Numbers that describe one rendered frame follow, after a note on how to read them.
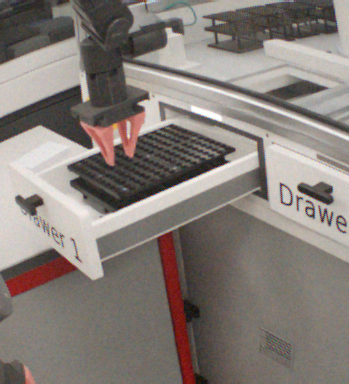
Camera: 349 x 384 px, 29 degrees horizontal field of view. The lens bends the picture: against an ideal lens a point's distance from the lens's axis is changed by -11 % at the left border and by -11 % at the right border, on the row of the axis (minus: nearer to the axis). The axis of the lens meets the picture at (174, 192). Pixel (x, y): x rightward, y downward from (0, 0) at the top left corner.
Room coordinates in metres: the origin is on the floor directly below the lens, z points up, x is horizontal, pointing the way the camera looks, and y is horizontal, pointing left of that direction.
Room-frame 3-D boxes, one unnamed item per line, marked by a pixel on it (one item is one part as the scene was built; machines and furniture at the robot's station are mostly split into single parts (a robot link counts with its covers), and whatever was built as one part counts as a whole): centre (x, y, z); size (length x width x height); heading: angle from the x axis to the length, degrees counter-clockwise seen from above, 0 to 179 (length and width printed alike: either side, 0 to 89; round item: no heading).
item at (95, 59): (1.00, 0.07, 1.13); 0.07 x 0.06 x 0.07; 120
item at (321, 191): (0.91, -0.21, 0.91); 0.07 x 0.04 x 0.01; 32
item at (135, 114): (1.00, 0.07, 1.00); 0.07 x 0.07 x 0.09; 32
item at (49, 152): (1.54, 0.29, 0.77); 0.13 x 0.09 x 0.02; 135
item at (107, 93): (1.00, 0.07, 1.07); 0.10 x 0.07 x 0.07; 122
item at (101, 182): (1.07, 0.12, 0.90); 0.18 x 0.02 x 0.01; 32
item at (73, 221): (1.02, 0.20, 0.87); 0.29 x 0.02 x 0.11; 32
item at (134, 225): (1.13, 0.03, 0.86); 0.40 x 0.26 x 0.06; 122
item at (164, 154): (1.13, 0.03, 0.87); 0.22 x 0.18 x 0.06; 122
